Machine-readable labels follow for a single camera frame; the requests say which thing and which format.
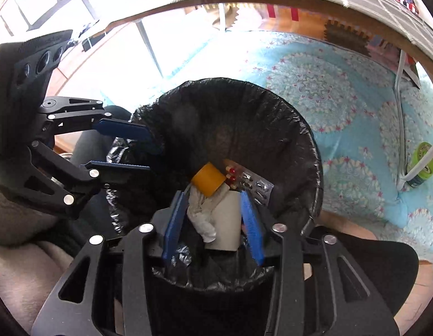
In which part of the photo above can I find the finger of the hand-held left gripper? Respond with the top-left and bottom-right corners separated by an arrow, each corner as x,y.
36,96 -> 164,155
14,142 -> 152,220

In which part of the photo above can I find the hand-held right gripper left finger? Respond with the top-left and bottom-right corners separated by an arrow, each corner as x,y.
30,191 -> 189,336

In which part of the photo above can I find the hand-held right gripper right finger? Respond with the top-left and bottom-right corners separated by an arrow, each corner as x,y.
239,191 -> 401,336

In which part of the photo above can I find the white cardboard tube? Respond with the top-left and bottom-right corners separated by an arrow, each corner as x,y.
204,192 -> 246,251

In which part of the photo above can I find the white tissue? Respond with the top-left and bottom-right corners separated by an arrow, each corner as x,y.
187,185 -> 232,243

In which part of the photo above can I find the silver pill blister pack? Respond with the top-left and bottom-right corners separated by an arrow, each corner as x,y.
223,159 -> 275,207

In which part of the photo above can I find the yellow tape roll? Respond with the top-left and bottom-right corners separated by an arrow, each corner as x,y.
191,162 -> 227,197

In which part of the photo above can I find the black trash bin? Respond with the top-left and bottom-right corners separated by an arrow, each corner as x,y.
143,280 -> 273,336

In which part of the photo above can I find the bin with black liner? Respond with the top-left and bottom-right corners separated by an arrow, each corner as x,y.
106,77 -> 324,293

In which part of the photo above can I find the person's left leg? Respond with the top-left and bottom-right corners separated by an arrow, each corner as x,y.
69,105 -> 133,170

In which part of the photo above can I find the person's leg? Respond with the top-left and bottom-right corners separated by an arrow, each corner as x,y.
300,226 -> 420,317
69,105 -> 133,170

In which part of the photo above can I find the grey metal pole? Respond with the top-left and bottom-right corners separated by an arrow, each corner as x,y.
136,20 -> 166,78

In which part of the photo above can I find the small black object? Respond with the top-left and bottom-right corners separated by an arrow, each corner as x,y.
66,21 -> 110,53

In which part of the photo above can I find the window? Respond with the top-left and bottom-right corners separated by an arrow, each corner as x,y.
0,0 -> 112,39

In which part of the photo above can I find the person's right leg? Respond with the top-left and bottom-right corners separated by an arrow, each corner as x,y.
300,226 -> 420,317

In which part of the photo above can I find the beige cushion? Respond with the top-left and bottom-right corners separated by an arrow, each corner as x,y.
0,178 -> 88,326

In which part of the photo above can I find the blue floral blanket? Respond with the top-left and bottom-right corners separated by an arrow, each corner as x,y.
98,30 -> 433,264

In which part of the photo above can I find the green printed can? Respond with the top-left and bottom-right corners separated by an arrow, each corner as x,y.
405,142 -> 433,188

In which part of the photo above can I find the colourful foam puzzle mat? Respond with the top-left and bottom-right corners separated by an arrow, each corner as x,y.
210,2 -> 413,58

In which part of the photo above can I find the white metal rack frame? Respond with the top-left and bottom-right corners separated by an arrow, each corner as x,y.
394,49 -> 433,190

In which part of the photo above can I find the wooden bed frame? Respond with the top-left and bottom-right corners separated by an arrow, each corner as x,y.
105,0 -> 433,88

